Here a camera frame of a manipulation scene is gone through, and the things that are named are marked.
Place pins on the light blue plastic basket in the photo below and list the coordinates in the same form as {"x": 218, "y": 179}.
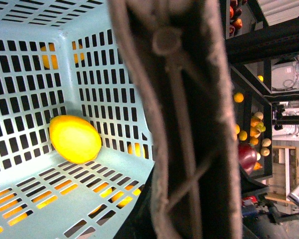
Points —
{"x": 60, "y": 57}

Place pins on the brown basket handle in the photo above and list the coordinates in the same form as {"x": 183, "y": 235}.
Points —
{"x": 175, "y": 53}

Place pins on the yellow lemon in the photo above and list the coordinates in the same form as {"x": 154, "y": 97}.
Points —
{"x": 75, "y": 139}

